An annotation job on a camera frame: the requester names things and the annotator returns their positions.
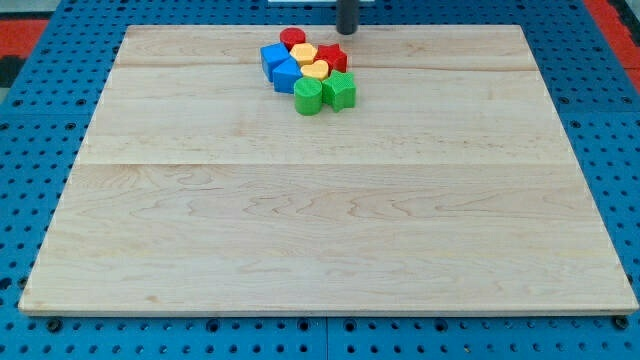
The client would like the green star block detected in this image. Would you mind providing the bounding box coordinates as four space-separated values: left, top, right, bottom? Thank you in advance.
321 70 357 112

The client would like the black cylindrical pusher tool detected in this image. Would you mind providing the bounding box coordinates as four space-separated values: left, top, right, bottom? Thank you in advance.
336 0 359 35

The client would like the red star block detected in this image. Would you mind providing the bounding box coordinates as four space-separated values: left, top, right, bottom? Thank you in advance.
315 43 348 73

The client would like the red circle block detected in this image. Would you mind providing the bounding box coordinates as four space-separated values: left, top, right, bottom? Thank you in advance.
279 27 306 51

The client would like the light wooden board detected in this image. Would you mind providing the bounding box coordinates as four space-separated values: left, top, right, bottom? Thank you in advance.
19 25 638 317

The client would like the blue cube block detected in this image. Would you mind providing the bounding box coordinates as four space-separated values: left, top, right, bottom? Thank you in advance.
260 42 290 82

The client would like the blue pentagon block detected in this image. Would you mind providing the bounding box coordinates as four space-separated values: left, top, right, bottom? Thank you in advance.
272 58 302 94

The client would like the yellow heart block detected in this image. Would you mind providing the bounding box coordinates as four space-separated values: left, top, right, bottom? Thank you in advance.
300 60 330 81

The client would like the yellow hexagon block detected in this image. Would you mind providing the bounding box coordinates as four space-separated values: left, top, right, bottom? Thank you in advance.
290 43 317 67

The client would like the green cylinder block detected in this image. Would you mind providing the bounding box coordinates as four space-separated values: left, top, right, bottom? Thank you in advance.
294 77 323 116

